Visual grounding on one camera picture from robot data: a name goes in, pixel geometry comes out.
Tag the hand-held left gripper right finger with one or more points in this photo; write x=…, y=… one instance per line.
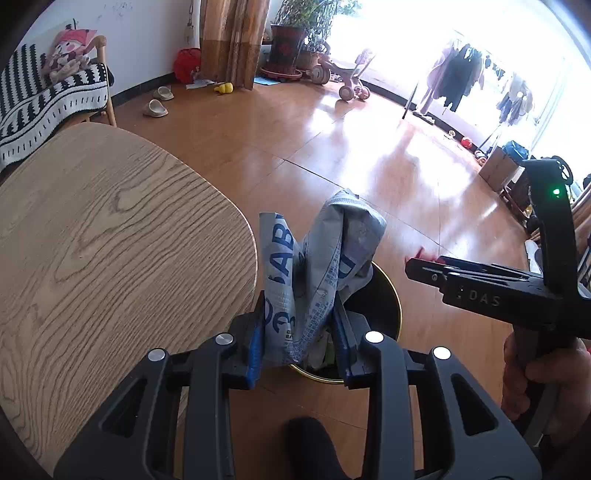
x=344, y=346

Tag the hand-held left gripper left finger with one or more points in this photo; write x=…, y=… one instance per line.
x=251, y=350

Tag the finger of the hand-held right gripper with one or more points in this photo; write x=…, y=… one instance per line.
x=489, y=269
x=427, y=273

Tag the black bin with gold rim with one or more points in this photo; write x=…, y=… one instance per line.
x=374, y=300

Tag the grey blue-printed plastic bag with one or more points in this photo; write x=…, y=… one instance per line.
x=323, y=258

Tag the person's right hand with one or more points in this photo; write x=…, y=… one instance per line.
x=572, y=369

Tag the cardboard box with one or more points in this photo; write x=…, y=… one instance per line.
x=498, y=168

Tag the blue bag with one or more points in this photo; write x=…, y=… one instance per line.
x=515, y=151

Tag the clothes rack with clothes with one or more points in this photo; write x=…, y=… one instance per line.
x=461, y=78

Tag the pink child tricycle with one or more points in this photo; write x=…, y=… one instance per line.
x=346, y=78

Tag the light blue paper sheet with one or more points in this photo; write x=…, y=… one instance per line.
x=262, y=81

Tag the dark red plant pot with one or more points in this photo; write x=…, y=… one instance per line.
x=286, y=50

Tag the yellow toy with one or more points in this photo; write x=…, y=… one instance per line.
x=224, y=88

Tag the white paper sheet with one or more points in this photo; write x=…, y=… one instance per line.
x=199, y=83

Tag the green potted plant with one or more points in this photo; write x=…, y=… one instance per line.
x=309, y=14

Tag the red bag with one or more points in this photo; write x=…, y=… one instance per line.
x=187, y=64

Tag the brown patterned curtain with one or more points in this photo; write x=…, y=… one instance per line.
x=233, y=41

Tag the black white striped blanket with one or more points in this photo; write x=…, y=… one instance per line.
x=41, y=106

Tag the beige plush toy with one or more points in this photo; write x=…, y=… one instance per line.
x=64, y=60

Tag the wooden sofa frame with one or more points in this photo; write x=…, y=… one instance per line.
x=108, y=97

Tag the hanging wall ornament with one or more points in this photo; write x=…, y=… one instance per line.
x=189, y=25

